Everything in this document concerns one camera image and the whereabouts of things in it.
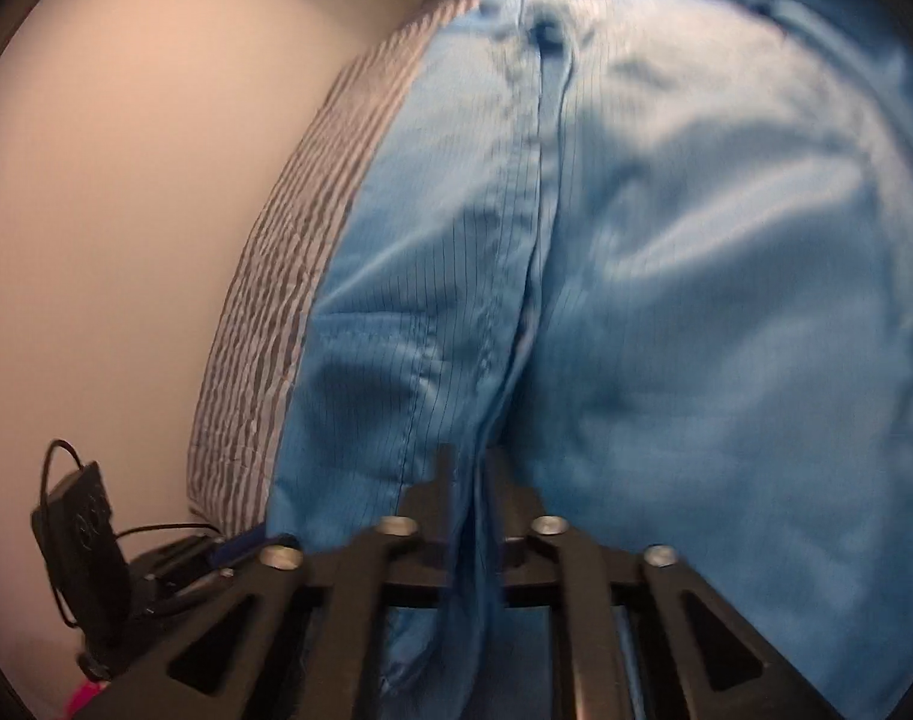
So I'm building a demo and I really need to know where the blue white striped bed cover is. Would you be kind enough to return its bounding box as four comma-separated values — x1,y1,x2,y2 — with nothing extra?
185,0,496,538

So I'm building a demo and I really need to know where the light blue garment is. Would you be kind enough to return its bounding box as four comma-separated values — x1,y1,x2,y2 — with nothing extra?
268,0,913,718

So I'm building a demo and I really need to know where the pink object at lower left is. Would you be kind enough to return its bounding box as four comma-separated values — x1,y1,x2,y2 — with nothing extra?
61,681,107,720

